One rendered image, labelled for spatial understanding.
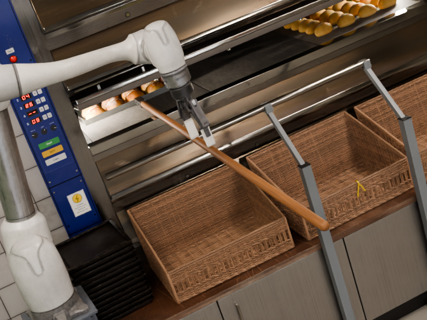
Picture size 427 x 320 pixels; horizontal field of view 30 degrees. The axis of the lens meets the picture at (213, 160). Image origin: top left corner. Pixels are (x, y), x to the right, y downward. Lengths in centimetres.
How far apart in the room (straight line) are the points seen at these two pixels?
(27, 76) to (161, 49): 42
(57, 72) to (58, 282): 65
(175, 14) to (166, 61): 99
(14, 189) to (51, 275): 32
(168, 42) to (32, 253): 78
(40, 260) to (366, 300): 162
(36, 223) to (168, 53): 72
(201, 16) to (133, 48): 92
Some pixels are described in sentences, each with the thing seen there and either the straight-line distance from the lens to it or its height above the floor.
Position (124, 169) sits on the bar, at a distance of 313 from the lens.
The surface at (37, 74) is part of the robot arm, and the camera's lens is 244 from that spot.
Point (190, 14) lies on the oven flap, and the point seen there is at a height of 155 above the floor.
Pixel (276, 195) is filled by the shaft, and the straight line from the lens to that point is 244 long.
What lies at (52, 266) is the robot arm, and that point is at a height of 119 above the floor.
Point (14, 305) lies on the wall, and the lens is 366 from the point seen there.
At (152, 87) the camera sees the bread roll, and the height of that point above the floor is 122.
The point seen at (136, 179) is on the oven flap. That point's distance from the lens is 355.
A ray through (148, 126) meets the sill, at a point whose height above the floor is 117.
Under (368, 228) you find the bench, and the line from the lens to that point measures 347.
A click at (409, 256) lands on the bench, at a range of 365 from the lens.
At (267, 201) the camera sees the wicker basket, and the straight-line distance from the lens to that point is 343.
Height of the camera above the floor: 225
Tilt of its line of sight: 22 degrees down
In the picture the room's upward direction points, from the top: 19 degrees counter-clockwise
